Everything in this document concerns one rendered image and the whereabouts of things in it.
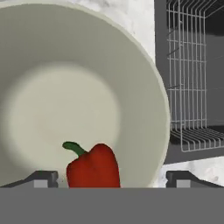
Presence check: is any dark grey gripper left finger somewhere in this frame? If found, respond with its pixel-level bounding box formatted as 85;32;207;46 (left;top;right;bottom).
0;170;60;189

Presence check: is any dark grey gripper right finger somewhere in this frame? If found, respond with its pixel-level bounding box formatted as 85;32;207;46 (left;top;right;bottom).
165;170;224;189

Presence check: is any red bell pepper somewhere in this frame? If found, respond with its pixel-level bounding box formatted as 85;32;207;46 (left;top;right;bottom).
61;141;122;189

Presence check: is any large white bowl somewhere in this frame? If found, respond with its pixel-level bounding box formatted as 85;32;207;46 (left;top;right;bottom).
0;0;172;189

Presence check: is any dark grey sink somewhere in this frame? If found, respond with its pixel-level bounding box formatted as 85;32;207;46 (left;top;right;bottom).
153;0;224;165

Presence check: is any white wire dish rack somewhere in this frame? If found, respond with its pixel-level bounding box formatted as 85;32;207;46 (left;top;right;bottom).
165;0;224;153

